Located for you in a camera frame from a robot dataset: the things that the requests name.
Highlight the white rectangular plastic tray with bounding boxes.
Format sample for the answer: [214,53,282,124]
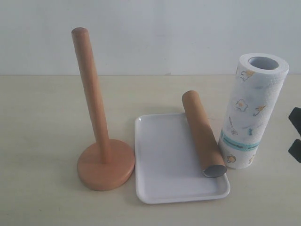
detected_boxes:
[135,113,230,204]

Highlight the wooden paper towel holder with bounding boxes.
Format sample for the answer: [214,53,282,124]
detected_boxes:
[71,27,135,191]

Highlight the printed white paper towel roll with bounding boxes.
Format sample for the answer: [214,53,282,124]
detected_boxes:
[218,53,289,169]

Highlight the brown cardboard tube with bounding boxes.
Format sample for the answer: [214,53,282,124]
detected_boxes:
[182,90,227,178]

